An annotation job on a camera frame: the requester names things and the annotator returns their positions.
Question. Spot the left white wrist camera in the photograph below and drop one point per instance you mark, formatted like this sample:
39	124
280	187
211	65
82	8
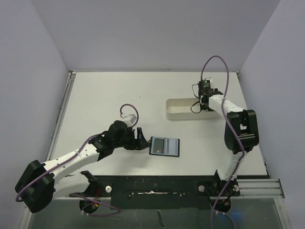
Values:
130	119

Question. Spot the black VIP credit card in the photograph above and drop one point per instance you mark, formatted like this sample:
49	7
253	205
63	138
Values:
158	146

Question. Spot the silver VIP credit card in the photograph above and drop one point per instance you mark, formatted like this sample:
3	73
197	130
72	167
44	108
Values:
171	146

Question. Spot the black card holder wallet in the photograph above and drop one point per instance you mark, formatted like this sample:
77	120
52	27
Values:
150	149

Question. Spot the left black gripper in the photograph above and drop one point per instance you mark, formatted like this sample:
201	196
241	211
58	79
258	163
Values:
134	144

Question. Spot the white oblong plastic tray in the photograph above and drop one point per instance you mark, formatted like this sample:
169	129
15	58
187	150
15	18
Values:
181	109

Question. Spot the right aluminium frame rail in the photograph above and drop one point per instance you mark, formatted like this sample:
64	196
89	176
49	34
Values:
260	188

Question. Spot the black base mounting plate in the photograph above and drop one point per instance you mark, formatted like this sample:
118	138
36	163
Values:
159	192

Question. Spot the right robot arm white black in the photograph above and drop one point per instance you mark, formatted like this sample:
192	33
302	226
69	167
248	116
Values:
241	130

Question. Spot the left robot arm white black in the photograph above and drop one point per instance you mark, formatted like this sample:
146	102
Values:
36	186

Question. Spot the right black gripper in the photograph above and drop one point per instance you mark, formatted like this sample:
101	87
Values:
204	99

